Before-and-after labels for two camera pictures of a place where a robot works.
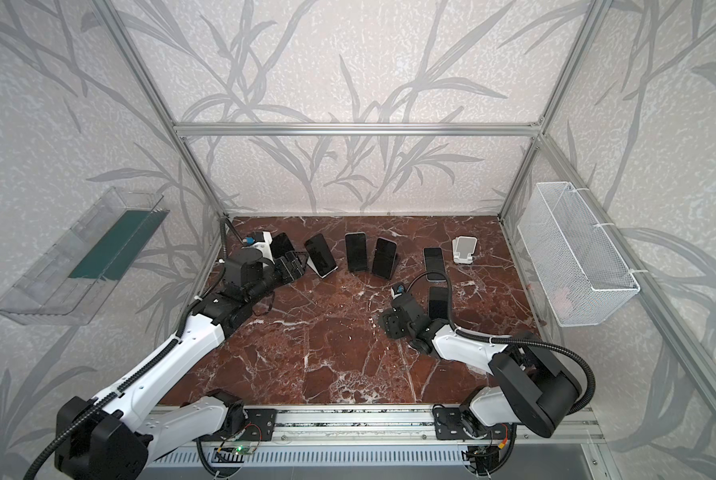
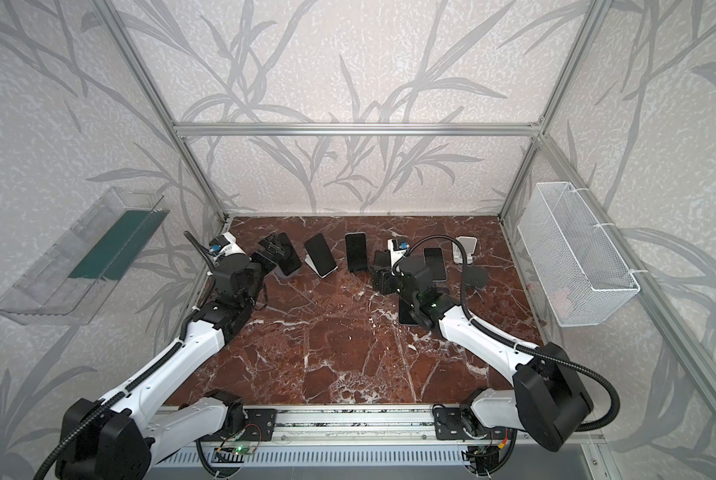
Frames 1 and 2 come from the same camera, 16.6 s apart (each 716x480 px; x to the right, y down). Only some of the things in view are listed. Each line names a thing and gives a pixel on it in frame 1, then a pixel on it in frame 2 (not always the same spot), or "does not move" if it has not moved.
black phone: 320,254 does not move
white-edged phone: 434,263 does not move
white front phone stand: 463,247 does not move
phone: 356,251 does not move
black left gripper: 289,267 -> 268,258
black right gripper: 395,322 -> 385,278
